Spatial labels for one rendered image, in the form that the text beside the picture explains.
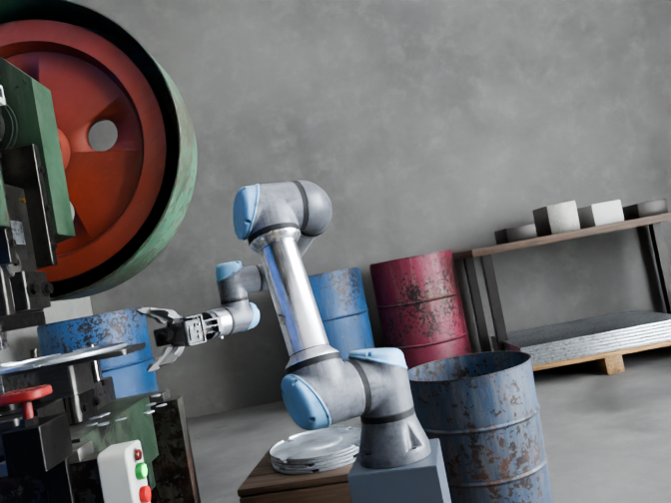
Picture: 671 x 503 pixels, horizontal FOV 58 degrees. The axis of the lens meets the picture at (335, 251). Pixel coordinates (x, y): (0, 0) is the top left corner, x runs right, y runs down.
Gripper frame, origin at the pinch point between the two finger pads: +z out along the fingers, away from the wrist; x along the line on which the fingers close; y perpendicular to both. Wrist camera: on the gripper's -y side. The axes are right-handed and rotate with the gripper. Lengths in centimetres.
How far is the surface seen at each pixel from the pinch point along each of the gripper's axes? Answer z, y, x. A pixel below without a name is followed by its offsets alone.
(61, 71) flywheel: -7, -26, -76
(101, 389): 7.6, -7.1, 9.5
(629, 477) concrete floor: -130, 68, 78
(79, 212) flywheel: -5.7, -26.8, -36.5
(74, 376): 20.7, 6.5, 3.6
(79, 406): 20.7, 6.6, 9.8
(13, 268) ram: 26.3, 0.2, -20.3
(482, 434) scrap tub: -79, 44, 47
